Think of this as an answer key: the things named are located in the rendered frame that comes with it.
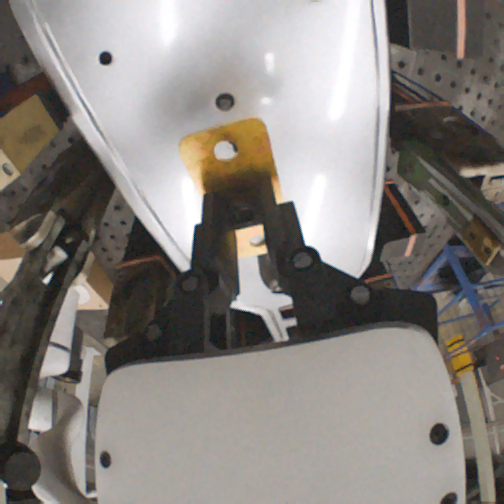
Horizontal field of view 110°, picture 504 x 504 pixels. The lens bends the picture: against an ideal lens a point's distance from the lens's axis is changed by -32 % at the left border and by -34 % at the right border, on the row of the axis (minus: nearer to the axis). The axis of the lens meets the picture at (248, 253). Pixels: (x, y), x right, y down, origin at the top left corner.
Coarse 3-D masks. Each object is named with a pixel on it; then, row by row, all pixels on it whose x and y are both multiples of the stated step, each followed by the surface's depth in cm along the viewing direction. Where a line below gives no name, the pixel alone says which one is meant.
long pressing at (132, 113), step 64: (64, 0) 7; (128, 0) 9; (192, 0) 9; (256, 0) 10; (320, 0) 10; (384, 0) 9; (64, 64) 11; (128, 64) 12; (192, 64) 13; (256, 64) 13; (320, 64) 13; (384, 64) 13; (128, 128) 15; (192, 128) 16; (320, 128) 17; (384, 128) 17; (128, 192) 19; (192, 192) 20; (320, 192) 21; (256, 256) 28
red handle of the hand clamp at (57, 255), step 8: (56, 240) 15; (56, 248) 15; (64, 248) 15; (48, 256) 14; (56, 256) 15; (64, 256) 15; (48, 264) 15; (56, 264) 15; (64, 264) 16; (40, 272) 15; (48, 272) 15; (0, 296) 13; (0, 304) 13
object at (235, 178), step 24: (240, 120) 9; (192, 144) 10; (216, 144) 10; (240, 144) 10; (264, 144) 10; (192, 168) 11; (216, 168) 11; (240, 168) 11; (264, 168) 11; (240, 192) 12; (240, 216) 13; (240, 240) 15
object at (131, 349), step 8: (136, 336) 9; (120, 344) 9; (128, 344) 9; (136, 344) 9; (112, 352) 9; (120, 352) 9; (128, 352) 9; (136, 352) 8; (144, 352) 8; (152, 352) 8; (160, 352) 8; (104, 360) 9; (112, 360) 8; (120, 360) 8; (128, 360) 8; (112, 368) 8
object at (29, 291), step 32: (32, 256) 13; (32, 288) 13; (64, 288) 15; (0, 320) 10; (32, 320) 13; (0, 352) 9; (32, 352) 12; (0, 384) 9; (32, 384) 11; (0, 416) 8; (0, 448) 6; (32, 480) 6
